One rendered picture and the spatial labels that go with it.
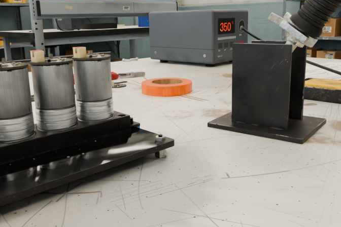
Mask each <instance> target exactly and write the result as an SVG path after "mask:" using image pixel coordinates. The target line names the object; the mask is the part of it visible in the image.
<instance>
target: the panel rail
mask: <svg viewBox="0 0 341 227"><path fill-rule="evenodd" d="M111 53H112V52H99V53H93V55H94V54H111ZM73 56H74V55H67V56H56V57H53V58H72V57H73ZM30 61H31V59H24V60H14V61H6V63H11V62H30Z"/></svg>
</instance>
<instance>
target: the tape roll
mask: <svg viewBox="0 0 341 227"><path fill-rule="evenodd" d="M191 92H192V81H191V80H189V79H183V78H156V79H149V80H145V81H142V93H143V94H145V95H149V96H158V97H170V96H180V95H185V94H189V93H191Z"/></svg>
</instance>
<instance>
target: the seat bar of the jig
mask: <svg viewBox="0 0 341 227"><path fill-rule="evenodd" d="M77 123H78V125H77V126H76V127H74V128H71V129H67V130H62V131H52V132H47V131H40V130H38V129H37V124H35V136H33V137H31V138H29V139H26V140H22V141H16V142H9V143H0V165H2V164H6V163H9V162H13V161H17V160H21V159H25V158H28V157H32V156H35V155H39V154H43V153H46V152H50V151H53V150H56V149H60V148H64V147H67V146H71V145H75V144H78V143H82V142H85V141H90V140H93V139H97V138H100V137H104V136H108V135H111V134H115V133H119V132H122V131H126V130H130V129H131V127H130V115H127V114H125V113H121V112H118V111H114V117H113V118H111V119H109V120H105V121H99V122H83V121H79V120H78V119H77Z"/></svg>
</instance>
